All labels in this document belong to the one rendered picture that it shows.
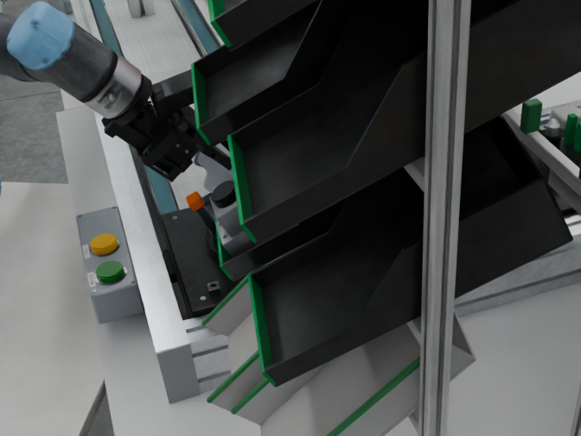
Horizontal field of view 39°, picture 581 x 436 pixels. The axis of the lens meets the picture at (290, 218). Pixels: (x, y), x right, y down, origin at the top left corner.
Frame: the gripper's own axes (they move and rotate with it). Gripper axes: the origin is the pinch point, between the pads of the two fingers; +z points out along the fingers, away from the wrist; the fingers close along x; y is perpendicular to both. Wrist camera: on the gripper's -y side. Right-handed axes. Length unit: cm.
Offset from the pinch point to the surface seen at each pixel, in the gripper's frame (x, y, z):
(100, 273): -0.6, 26.5, -4.7
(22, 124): -238, 110, 53
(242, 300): 21.0, 8.8, 0.1
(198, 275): 5.0, 16.3, 4.0
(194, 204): 1.1, 9.0, -2.3
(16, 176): -196, 112, 50
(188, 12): -94, 3, 18
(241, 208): 46, -9, -27
